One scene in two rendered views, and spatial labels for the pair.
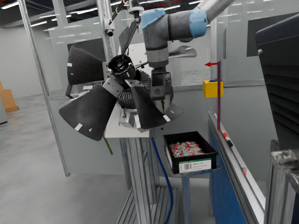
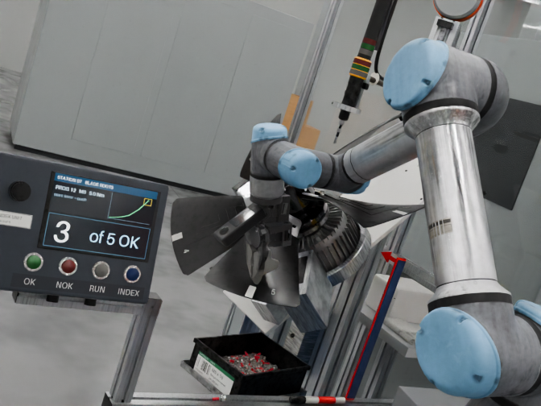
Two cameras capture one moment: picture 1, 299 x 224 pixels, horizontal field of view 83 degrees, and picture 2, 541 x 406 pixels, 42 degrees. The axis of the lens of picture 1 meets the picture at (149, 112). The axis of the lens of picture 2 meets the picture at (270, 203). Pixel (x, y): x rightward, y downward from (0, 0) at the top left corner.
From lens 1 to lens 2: 123 cm
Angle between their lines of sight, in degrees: 42
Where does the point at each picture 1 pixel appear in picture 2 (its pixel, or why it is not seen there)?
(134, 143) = not seen: hidden behind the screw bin
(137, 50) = (410, 176)
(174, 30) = (267, 163)
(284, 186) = (130, 332)
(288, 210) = (124, 361)
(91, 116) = (200, 234)
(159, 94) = (221, 234)
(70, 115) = (179, 214)
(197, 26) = (283, 171)
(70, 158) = not seen: hidden behind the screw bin
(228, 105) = not seen: outside the picture
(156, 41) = (253, 166)
